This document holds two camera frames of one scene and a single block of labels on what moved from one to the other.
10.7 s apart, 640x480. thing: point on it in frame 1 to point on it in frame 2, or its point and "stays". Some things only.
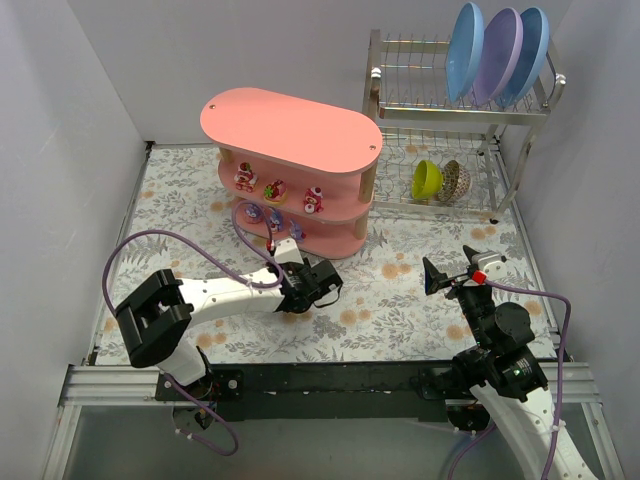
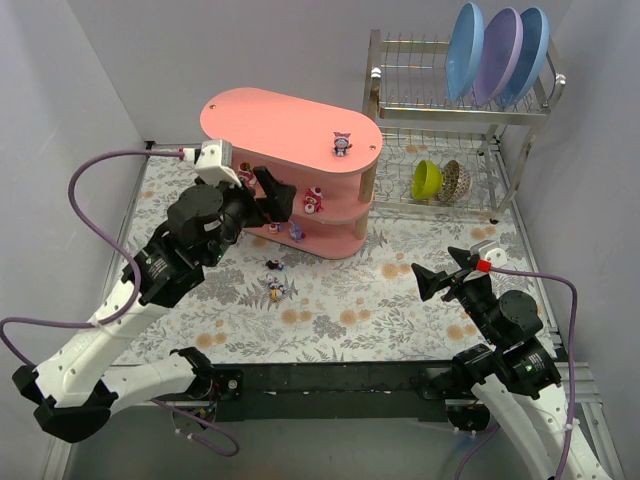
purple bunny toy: [297, 232] stays
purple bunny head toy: [276, 220] stays
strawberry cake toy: [245, 178] stays
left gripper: [314, 281] to [255, 205]
